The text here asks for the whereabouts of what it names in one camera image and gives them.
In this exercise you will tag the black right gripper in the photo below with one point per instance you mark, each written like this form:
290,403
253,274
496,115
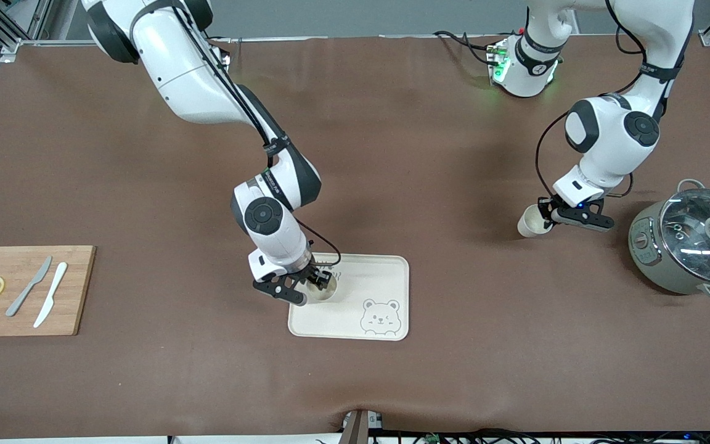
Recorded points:
314,272

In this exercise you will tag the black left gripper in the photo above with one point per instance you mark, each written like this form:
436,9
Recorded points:
546,208

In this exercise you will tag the white IKEA cup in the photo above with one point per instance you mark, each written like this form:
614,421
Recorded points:
527,225
324,296

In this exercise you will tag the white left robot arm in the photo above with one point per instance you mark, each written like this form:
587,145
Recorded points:
607,142

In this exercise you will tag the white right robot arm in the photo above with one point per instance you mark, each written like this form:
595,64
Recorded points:
195,74

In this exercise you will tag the cream bear print tray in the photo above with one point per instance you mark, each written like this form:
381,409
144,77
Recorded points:
355,308

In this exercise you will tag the grey-green electric cooking pot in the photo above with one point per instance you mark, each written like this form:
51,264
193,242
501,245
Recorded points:
648,259

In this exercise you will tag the brown table mat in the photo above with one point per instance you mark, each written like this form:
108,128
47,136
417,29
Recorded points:
416,154

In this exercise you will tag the glass pot lid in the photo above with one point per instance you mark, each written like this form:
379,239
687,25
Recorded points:
700,246

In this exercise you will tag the wooden cutting board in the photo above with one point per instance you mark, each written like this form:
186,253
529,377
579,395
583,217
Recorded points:
74,290

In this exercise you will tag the white plastic knife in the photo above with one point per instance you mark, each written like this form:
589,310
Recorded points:
53,290

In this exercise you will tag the grey plastic knife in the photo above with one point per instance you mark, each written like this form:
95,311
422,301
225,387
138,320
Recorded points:
25,293

